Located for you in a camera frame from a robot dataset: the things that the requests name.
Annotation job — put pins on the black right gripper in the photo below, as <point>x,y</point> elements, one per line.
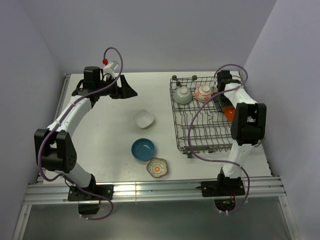
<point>216,99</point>

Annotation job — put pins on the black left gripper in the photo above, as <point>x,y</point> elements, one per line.
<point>125,92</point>

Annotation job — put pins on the white bowl orange outside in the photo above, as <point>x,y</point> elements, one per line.
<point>229,113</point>

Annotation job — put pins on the orange floral patterned bowl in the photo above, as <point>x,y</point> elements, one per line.
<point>203,93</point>

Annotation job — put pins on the pale green ceramic bowl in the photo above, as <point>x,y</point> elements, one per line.
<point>182,95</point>

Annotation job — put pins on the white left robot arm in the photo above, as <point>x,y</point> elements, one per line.
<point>54,148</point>

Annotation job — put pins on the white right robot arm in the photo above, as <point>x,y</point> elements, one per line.
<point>247,125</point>

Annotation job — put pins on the small flower shaped patterned dish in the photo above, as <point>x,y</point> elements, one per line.
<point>157,167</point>

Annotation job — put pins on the white square bowl green outside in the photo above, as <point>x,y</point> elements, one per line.
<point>143,119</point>

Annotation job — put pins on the blue ceramic bowl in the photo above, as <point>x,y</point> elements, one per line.
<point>143,149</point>

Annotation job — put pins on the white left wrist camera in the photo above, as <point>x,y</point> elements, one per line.
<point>110,68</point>

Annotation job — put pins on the grey wire dish rack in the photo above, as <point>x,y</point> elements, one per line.
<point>210,132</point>

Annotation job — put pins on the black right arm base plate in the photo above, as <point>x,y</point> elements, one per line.
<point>233,187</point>

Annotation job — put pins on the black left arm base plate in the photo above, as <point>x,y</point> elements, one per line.
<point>99,192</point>

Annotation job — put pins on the aluminium frame rail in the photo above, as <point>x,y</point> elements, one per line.
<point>149,191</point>

